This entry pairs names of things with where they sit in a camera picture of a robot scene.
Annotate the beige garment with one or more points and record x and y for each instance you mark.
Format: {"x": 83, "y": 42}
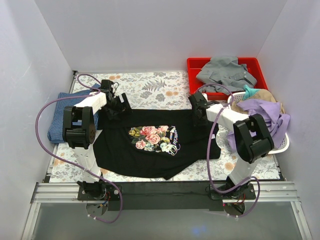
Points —
{"x": 263, "y": 94}

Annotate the black floral print t-shirt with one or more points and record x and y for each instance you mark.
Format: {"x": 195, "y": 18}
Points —
{"x": 152, "y": 143}

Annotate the grey shirt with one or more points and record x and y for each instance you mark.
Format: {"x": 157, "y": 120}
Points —
{"x": 224, "y": 74}

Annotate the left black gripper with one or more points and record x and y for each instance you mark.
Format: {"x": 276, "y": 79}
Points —
{"x": 119, "y": 105}

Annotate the blue checkered folded shirt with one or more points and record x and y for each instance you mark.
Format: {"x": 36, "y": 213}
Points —
{"x": 55, "y": 131}

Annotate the lilac purple shirt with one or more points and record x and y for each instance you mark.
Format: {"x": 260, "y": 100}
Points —
{"x": 272, "y": 112}

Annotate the aluminium frame rail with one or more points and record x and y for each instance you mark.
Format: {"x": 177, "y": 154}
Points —
{"x": 57, "y": 214}

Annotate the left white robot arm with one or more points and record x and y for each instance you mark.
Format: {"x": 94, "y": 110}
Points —
{"x": 79, "y": 131}

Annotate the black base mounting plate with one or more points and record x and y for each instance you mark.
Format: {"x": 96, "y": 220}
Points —
{"x": 181, "y": 195}

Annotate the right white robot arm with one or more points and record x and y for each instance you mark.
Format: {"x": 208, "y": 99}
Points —
{"x": 252, "y": 140}

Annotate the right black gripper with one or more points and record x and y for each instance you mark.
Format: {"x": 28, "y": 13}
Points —
{"x": 197, "y": 110}

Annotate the red plastic bin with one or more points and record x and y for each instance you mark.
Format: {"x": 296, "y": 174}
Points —
{"x": 195, "y": 64}

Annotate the floral patterned table mat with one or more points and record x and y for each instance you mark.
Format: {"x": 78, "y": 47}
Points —
{"x": 161, "y": 91}

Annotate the teal garment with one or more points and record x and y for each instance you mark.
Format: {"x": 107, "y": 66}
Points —
{"x": 249, "y": 92}

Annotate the white plastic laundry basket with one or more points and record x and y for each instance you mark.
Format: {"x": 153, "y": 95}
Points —
{"x": 283, "y": 143}

